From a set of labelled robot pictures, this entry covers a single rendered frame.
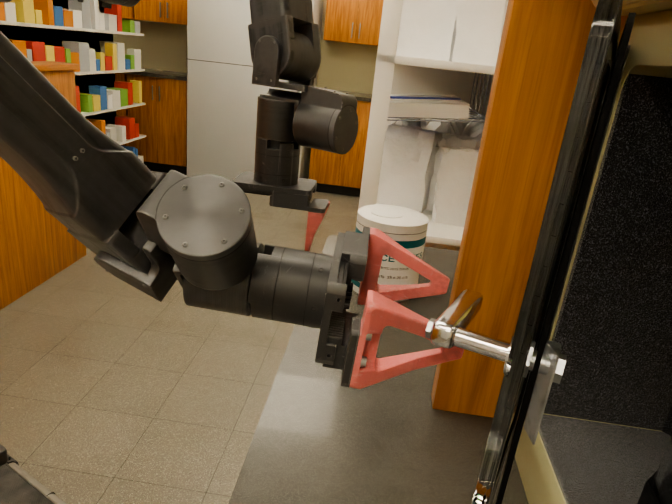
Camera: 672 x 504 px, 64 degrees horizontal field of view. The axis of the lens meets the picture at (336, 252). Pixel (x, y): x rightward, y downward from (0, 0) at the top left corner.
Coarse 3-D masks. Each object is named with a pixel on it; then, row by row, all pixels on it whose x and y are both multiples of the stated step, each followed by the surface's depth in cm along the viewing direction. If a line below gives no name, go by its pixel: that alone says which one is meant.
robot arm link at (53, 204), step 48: (0, 48) 30; (0, 96) 30; (48, 96) 32; (0, 144) 32; (48, 144) 33; (96, 144) 35; (48, 192) 35; (96, 192) 36; (144, 192) 39; (96, 240) 38; (144, 240) 40
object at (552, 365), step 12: (552, 348) 30; (528, 360) 30; (552, 360) 30; (564, 360) 30; (540, 372) 31; (552, 372) 30; (540, 384) 31; (540, 396) 31; (540, 408) 31; (528, 420) 32; (540, 420) 30; (528, 432) 32
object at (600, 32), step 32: (608, 0) 22; (608, 32) 21; (608, 64) 32; (576, 96) 22; (576, 128) 23; (576, 160) 23; (576, 192) 42; (544, 224) 24; (544, 256) 25; (512, 352) 27; (512, 384) 27; (512, 416) 33; (480, 480) 30
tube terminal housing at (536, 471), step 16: (640, 16) 44; (656, 16) 42; (640, 32) 44; (656, 32) 41; (640, 48) 44; (656, 48) 41; (640, 64) 43; (656, 64) 41; (624, 80) 46; (608, 128) 48; (592, 192) 50; (576, 240) 52; (560, 304) 54; (560, 416) 57; (528, 448) 57; (544, 448) 53; (528, 464) 57; (544, 464) 52; (528, 480) 56; (544, 480) 52; (528, 496) 55; (544, 496) 51; (560, 496) 48
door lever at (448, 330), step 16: (464, 304) 36; (480, 304) 39; (432, 320) 33; (448, 320) 33; (464, 320) 34; (432, 336) 33; (448, 336) 32; (464, 336) 32; (480, 336) 32; (512, 336) 31; (480, 352) 32; (496, 352) 31
